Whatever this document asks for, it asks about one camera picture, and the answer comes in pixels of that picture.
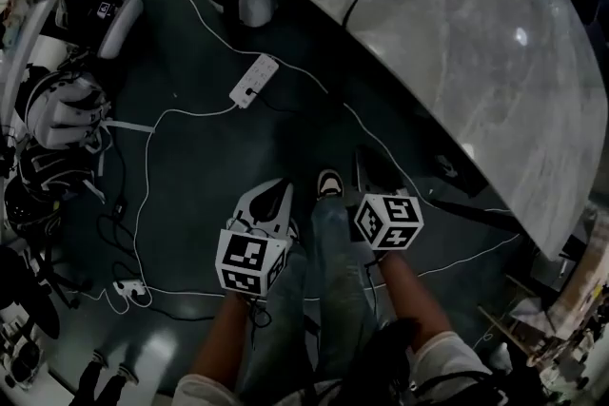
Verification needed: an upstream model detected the person's right jeans leg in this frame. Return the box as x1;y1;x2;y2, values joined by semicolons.
310;197;380;389

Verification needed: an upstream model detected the black helmet with white band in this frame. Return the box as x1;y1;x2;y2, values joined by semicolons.
54;0;145;60

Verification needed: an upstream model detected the white power strip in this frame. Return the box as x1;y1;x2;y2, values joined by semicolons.
228;53;280;108

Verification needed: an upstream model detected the person's white sneaker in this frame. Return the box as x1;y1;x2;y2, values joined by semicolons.
315;168;345;202

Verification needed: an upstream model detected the black strapped helmet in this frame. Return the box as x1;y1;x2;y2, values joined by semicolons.
3;151;96;237

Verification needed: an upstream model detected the black cable bundle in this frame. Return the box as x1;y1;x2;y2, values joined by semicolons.
96;197;140;265

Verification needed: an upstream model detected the thin white cable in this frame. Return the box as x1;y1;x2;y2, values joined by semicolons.
154;0;522;305

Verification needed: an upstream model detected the person's right forearm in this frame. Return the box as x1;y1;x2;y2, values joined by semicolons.
378;250;454;354

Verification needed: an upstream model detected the white power strip cable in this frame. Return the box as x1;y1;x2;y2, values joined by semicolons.
132;102;239;297

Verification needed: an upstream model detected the person's white shirt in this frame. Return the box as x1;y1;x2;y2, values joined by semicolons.
171;330;513;406

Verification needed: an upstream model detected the person's left forearm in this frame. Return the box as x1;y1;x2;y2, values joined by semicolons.
188;289;254;382

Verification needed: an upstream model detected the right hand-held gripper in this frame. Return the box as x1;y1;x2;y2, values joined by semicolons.
352;145;425;252

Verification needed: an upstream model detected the person's jeans leg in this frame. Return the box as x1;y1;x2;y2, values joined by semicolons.
310;197;380;389
236;246;316;398

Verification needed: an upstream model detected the person's left jeans leg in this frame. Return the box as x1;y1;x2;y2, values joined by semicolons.
236;246;316;398

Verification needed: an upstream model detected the small white wall socket adapter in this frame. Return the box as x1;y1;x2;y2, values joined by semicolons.
112;279;147;301

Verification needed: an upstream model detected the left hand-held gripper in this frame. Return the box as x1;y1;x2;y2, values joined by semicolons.
214;178;301;299

